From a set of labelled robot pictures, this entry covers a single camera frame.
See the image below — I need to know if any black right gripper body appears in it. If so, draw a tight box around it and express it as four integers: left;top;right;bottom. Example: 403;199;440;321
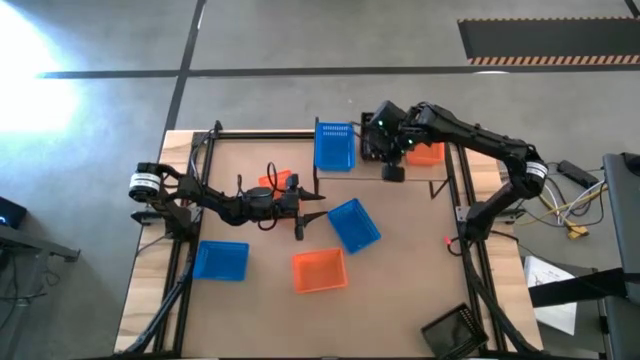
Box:
368;99;416;165

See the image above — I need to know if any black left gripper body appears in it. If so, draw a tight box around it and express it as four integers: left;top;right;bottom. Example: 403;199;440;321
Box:
276;172;305;227

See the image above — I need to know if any orange plastic basket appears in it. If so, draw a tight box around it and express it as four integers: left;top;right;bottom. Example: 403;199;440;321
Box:
291;247;349;295
257;169;293;194
404;141;446;167

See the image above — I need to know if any blue plastic basket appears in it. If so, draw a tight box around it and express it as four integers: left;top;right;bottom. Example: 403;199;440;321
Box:
326;197;383;256
313;121;357;173
192;239;250;282

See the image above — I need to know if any black hazard-striped floor mat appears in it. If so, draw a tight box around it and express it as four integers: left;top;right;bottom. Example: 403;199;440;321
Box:
457;17;640;67

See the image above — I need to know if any black power strip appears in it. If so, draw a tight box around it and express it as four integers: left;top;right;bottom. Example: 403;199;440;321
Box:
556;159;600;190

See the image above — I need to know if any white paper sheet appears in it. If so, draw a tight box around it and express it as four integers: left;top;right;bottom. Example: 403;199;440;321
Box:
523;255;578;336

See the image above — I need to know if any dark grey desk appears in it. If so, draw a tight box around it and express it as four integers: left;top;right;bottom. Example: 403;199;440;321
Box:
602;152;640;301

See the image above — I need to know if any grey metal stand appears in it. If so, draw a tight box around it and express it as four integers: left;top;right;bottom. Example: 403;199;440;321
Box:
0;224;81;360

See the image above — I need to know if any black device with blue light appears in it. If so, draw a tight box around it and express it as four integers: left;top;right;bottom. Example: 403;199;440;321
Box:
0;196;28;230

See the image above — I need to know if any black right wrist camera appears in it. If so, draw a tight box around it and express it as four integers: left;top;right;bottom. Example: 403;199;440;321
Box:
381;162;406;184

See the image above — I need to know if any black aluminium table frame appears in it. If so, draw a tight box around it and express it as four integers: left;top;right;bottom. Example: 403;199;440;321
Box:
112;119;539;360

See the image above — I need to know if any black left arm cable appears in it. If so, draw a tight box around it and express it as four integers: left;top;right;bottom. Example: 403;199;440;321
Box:
189;119;225;171

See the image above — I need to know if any yellow floor cable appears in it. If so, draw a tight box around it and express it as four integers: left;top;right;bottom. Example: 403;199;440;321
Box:
537;192;609;231

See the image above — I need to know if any white floor cable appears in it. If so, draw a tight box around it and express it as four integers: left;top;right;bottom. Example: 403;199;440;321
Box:
547;177;609;221

